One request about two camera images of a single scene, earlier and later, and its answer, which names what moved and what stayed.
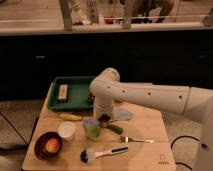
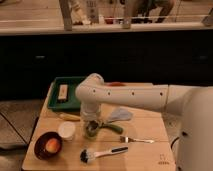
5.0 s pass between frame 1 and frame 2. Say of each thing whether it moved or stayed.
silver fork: stayed
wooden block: stayed
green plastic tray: stayed
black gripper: moved
